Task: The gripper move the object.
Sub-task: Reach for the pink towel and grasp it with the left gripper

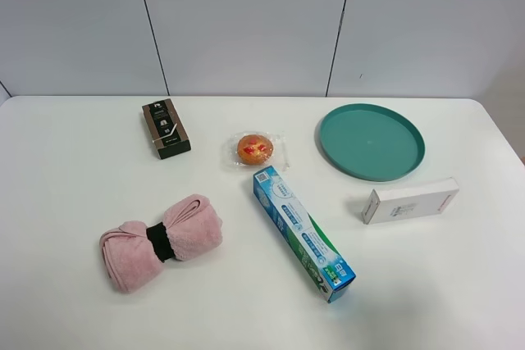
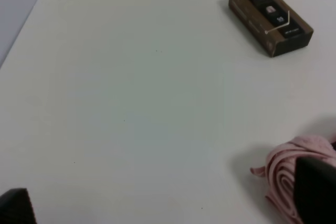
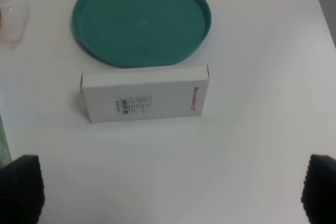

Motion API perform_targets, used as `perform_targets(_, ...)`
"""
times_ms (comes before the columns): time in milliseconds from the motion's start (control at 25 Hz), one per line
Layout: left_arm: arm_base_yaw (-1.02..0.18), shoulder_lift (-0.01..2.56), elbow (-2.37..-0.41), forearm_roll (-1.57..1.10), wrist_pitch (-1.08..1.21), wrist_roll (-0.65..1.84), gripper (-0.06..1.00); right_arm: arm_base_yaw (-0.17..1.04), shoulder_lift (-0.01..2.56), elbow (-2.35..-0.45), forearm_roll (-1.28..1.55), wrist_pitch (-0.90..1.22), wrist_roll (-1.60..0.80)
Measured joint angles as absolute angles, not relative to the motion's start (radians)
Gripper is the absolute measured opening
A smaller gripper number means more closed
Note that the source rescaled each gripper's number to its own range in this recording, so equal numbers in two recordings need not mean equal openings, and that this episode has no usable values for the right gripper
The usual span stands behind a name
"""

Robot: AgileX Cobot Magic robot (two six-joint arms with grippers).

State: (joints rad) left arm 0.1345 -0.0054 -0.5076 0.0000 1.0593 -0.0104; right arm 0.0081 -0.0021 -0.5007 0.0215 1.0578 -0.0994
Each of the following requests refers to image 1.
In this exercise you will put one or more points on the teal round plate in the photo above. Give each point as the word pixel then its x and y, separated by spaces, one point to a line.
pixel 371 142

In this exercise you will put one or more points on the blue green toothpaste box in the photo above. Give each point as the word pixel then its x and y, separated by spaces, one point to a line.
pixel 318 256

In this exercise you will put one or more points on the wrapped orange pastry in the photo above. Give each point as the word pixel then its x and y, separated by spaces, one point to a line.
pixel 254 149

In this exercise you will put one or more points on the white rectangular carton box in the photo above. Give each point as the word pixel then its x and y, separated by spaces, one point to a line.
pixel 409 202

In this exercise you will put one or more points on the pink towel black band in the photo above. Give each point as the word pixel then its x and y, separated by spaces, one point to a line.
pixel 134 253

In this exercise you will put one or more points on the dark brown coffee capsule box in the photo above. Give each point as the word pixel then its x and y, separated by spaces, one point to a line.
pixel 168 134

